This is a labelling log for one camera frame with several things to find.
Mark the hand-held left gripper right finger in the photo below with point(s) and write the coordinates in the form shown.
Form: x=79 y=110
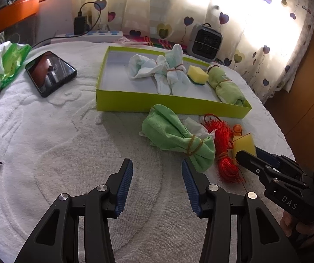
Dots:
x=191 y=189

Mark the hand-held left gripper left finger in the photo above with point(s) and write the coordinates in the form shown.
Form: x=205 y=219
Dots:
x=124 y=189

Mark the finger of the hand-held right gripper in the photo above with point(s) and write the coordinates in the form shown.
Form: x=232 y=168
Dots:
x=266 y=156
x=252 y=165

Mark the yellow sponge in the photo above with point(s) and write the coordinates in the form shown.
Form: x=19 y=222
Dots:
x=196 y=74
x=246 y=143

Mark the green cloth bundle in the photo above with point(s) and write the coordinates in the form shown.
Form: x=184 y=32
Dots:
x=170 y=134

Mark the green towel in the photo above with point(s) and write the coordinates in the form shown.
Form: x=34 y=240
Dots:
x=228 y=90

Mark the yellow-green cardboard box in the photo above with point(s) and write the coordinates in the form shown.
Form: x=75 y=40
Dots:
x=124 y=104

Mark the large white sock bundle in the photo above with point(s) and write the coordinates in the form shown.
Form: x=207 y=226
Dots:
x=173 y=74

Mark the small white sock bundle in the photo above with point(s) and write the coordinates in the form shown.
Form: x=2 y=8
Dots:
x=141 y=67

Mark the person's right hand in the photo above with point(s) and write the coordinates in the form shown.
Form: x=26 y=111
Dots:
x=296 y=227

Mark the small orange plastic piece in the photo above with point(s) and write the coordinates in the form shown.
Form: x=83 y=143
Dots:
x=237 y=129

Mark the white terry blanket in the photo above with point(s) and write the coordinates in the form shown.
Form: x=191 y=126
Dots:
x=63 y=142

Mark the wooden wardrobe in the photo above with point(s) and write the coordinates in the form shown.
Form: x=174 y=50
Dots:
x=310 y=87

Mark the small grey fan heater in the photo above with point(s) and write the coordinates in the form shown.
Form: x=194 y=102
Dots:
x=204 y=43

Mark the heart print curtain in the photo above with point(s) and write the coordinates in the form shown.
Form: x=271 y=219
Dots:
x=255 y=19

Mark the black smartphone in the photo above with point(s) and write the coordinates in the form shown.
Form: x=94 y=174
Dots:
x=50 y=71

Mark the plaid cloth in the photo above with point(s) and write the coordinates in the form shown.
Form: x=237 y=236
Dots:
x=157 y=42

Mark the white blue power strip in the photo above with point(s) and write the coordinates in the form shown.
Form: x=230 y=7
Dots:
x=102 y=33

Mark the black power adapter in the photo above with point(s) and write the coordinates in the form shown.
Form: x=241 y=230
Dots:
x=80 y=24

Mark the green tissue packet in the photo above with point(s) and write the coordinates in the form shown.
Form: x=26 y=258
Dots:
x=11 y=60

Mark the orange box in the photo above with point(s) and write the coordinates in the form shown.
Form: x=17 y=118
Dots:
x=14 y=8

